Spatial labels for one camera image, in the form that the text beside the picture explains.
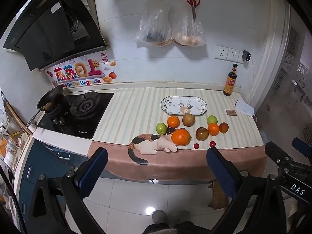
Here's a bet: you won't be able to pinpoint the striped cat-print tablecloth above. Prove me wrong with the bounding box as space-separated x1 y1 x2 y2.
87 86 267 182

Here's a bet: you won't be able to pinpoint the dark frying pan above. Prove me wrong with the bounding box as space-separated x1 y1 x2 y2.
26 85 65 129

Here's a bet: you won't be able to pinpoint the cluttered storage rack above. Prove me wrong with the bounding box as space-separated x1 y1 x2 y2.
0 88 33 173

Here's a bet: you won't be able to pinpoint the clear plastic bag of eggs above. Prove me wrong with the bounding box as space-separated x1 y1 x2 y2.
169 5 206 47

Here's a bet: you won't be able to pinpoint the black range hood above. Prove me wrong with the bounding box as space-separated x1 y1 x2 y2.
2 0 110 72

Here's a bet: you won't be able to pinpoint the blue kitchen cabinet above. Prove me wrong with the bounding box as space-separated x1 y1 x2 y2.
18 139 88 215

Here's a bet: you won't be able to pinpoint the large orange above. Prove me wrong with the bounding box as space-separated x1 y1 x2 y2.
171 128 191 147

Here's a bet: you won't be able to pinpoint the person's grey slipper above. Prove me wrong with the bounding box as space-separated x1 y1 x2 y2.
152 210 168 225

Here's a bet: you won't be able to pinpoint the wooden stool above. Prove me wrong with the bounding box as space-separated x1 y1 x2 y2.
208 179 230 210

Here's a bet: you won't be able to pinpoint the brown pear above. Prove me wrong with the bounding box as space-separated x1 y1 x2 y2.
182 113 196 127

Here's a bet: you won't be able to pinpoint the colourful wall sticker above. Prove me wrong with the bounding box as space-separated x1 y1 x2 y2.
46 52 117 88

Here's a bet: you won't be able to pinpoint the white folded paper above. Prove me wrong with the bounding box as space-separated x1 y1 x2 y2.
234 99 255 117

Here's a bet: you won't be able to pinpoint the white wall socket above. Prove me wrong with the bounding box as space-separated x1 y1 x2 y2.
214 45 228 60
227 49 240 62

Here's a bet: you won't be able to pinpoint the person's dark fuzzy clothing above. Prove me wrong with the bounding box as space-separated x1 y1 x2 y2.
143 222 210 234

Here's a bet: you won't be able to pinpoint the clear plastic bag dark contents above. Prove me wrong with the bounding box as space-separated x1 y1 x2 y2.
133 0 173 47

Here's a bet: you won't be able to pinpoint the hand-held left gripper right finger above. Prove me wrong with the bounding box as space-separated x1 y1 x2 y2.
206 147 287 234

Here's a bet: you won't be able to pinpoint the oval floral ceramic plate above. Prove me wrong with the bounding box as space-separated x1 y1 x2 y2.
160 96 208 116

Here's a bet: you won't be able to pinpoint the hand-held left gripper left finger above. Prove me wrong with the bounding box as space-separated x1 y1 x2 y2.
26 147 109 234

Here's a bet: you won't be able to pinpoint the soy sauce bottle yellow label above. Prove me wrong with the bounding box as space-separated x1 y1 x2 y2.
223 63 238 97

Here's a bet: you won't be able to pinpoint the black gas stove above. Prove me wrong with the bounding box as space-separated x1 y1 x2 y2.
36 91 114 140

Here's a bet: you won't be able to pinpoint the red-handled scissors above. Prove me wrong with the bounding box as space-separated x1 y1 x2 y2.
184 0 201 21

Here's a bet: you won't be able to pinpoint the patterned glass door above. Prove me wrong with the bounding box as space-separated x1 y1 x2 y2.
256 0 312 147

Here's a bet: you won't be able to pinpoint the red apple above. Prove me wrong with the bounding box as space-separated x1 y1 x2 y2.
195 127 209 141

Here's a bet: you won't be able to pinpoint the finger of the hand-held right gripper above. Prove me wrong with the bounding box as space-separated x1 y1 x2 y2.
292 137 312 154
264 141 293 169

